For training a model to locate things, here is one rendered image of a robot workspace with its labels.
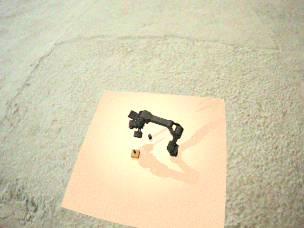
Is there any orange block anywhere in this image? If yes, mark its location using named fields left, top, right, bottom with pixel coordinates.
left=131, top=149, right=140, bottom=159

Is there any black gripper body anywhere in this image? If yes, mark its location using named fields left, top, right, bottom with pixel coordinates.
left=133, top=123, right=144, bottom=139

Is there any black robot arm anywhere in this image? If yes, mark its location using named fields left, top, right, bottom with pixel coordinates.
left=128, top=110, right=184, bottom=157

